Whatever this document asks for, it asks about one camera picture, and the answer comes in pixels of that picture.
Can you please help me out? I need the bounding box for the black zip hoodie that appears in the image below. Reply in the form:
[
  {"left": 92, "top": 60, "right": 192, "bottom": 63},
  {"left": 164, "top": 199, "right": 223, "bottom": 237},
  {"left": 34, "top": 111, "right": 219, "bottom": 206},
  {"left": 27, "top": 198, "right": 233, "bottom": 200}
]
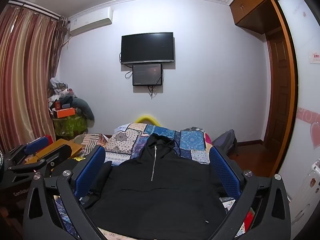
[{"left": 84, "top": 133, "right": 232, "bottom": 240}]

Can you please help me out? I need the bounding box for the black wall television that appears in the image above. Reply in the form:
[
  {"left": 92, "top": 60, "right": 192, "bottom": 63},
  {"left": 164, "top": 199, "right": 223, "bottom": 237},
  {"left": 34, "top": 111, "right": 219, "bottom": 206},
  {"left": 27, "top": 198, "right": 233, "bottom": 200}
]
[{"left": 121, "top": 32, "right": 175, "bottom": 65}]

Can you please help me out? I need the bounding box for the patchwork patterned blanket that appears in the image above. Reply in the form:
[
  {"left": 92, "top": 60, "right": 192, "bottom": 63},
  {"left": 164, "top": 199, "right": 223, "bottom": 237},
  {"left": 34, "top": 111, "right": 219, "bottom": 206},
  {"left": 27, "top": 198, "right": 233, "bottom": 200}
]
[{"left": 54, "top": 122, "right": 248, "bottom": 240}]

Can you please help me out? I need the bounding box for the pile of clutter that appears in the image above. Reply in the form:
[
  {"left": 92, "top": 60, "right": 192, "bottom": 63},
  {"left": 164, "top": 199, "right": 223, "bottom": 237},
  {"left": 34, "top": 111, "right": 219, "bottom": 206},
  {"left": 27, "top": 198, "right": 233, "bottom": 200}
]
[{"left": 48, "top": 77, "right": 77, "bottom": 111}]

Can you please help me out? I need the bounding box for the white air conditioner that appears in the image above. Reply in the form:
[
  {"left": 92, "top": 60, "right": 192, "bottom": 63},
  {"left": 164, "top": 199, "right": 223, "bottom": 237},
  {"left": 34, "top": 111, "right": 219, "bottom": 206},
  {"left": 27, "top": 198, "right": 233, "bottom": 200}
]
[{"left": 68, "top": 7, "right": 113, "bottom": 37}]

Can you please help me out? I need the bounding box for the grey backpack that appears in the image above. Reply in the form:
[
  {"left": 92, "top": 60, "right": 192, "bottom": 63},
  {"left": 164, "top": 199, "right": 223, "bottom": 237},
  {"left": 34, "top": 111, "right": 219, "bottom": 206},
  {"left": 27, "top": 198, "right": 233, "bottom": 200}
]
[{"left": 212, "top": 129, "right": 238, "bottom": 155}]

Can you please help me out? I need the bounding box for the striped pink curtain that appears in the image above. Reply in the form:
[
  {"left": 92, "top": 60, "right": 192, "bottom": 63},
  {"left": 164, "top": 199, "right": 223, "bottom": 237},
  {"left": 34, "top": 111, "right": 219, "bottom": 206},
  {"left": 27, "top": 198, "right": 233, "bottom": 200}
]
[{"left": 0, "top": 1, "right": 70, "bottom": 153}]

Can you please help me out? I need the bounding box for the small black wall monitor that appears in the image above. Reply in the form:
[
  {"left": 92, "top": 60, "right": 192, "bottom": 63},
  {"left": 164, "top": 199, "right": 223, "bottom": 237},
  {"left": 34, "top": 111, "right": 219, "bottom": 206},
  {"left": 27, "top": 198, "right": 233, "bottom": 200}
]
[{"left": 132, "top": 63, "right": 163, "bottom": 87}]

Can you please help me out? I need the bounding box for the wooden overhead cabinet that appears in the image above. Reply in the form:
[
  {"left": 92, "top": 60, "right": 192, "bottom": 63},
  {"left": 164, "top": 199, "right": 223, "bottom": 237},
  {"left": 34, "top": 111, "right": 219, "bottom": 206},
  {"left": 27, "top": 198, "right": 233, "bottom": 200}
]
[{"left": 229, "top": 0, "right": 290, "bottom": 34}]

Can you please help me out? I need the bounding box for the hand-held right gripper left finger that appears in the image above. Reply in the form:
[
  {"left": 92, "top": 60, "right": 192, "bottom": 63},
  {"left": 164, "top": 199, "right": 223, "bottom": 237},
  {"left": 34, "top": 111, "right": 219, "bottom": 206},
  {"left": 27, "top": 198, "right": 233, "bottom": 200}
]
[{"left": 22, "top": 145, "right": 106, "bottom": 240}]

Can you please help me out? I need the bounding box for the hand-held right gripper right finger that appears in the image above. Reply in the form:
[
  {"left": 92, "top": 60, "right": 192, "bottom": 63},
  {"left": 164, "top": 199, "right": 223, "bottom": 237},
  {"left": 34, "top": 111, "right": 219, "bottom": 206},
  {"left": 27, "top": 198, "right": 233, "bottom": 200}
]
[{"left": 209, "top": 145, "right": 292, "bottom": 240}]

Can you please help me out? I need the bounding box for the yellow ring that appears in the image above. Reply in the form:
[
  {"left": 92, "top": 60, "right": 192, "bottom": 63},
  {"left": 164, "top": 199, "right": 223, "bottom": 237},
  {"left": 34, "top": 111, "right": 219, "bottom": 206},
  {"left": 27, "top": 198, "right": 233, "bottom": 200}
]
[{"left": 135, "top": 114, "right": 163, "bottom": 126}]

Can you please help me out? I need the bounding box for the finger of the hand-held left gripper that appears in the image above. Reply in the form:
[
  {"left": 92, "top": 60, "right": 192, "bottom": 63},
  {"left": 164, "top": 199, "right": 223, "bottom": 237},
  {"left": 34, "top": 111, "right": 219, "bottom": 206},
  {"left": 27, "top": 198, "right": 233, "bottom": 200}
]
[
  {"left": 9, "top": 151, "right": 62, "bottom": 173},
  {"left": 5, "top": 136, "right": 50, "bottom": 160}
]

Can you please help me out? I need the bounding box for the striped pillow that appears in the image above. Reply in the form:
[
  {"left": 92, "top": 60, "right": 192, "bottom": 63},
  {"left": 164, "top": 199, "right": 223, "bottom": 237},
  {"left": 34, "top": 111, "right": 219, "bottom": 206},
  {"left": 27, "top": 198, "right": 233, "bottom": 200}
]
[{"left": 74, "top": 133, "right": 108, "bottom": 155}]

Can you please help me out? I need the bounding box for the orange box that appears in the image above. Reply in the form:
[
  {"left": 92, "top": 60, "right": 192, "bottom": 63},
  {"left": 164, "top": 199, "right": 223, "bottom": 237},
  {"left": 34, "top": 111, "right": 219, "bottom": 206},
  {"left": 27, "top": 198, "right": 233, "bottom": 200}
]
[{"left": 56, "top": 107, "right": 77, "bottom": 118}]

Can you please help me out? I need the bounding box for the wooden lap desk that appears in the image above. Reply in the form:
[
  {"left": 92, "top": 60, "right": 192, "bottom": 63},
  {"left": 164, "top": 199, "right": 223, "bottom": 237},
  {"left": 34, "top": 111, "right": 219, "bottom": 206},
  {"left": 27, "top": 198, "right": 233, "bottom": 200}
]
[{"left": 25, "top": 139, "right": 84, "bottom": 165}]

